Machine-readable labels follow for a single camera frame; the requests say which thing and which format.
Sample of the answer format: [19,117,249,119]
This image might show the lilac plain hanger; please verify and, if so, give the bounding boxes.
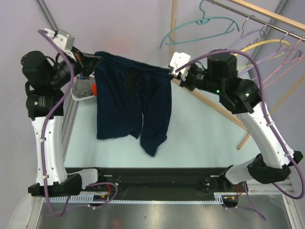
[241,39,303,64]

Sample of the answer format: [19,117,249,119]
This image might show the orange garment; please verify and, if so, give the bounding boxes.
[91,83,97,97]

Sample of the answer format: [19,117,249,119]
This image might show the yellow plastic hanger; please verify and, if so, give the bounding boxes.
[230,29,291,64]

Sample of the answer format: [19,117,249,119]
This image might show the white plastic laundry basket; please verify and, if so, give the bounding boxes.
[71,74,97,101]

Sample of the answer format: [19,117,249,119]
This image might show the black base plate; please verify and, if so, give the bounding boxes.
[64,166,248,208]

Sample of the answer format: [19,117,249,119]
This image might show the metal hanging rod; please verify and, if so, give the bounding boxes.
[208,0,305,42]

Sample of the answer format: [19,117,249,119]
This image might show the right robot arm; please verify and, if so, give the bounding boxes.
[170,50,303,191]

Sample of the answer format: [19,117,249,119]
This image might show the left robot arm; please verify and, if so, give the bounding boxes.
[21,48,105,197]

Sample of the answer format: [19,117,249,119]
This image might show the grey garment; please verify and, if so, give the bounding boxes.
[71,78,95,98]

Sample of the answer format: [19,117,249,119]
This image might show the pink plastic hanger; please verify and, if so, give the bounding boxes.
[262,37,305,113]

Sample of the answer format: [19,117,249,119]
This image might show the teal plastic hanger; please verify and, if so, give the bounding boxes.
[159,0,240,48]

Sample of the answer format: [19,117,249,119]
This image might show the white slotted cable duct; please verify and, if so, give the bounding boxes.
[50,192,226,204]

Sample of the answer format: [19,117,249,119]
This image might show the navy blue shorts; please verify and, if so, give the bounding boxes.
[95,52,172,156]

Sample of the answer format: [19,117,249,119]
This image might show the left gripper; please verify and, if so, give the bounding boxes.
[48,46,102,88]

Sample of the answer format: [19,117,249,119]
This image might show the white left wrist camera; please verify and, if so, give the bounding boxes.
[44,29,75,51]

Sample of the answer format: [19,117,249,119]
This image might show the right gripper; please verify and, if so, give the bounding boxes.
[173,62,224,95]

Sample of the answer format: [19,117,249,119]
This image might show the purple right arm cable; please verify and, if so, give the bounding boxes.
[175,49,305,220]

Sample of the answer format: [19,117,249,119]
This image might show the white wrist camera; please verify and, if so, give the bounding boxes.
[169,52,191,81]
[44,29,75,51]

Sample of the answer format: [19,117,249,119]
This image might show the wooden clothes rack frame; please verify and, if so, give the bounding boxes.
[168,0,305,151]

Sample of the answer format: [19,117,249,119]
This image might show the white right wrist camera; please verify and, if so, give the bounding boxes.
[169,52,191,81]

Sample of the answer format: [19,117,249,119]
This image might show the aluminium frame rail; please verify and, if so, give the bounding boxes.
[61,92,78,161]

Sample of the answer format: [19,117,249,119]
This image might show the lilac notched hanger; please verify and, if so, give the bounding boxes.
[226,15,268,50]

